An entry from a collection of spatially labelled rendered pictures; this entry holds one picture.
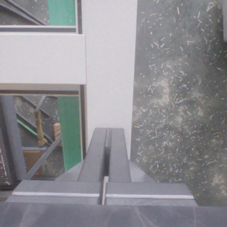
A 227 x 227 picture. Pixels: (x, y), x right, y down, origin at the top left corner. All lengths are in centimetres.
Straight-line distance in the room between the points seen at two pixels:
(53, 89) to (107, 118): 9
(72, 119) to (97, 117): 9
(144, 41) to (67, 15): 90
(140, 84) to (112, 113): 95
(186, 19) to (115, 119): 109
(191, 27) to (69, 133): 107
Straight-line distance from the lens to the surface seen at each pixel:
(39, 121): 96
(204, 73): 123
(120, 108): 15
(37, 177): 105
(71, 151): 26
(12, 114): 66
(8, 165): 70
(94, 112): 15
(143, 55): 110
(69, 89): 21
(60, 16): 24
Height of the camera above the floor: 108
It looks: 75 degrees down
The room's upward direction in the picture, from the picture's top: 178 degrees counter-clockwise
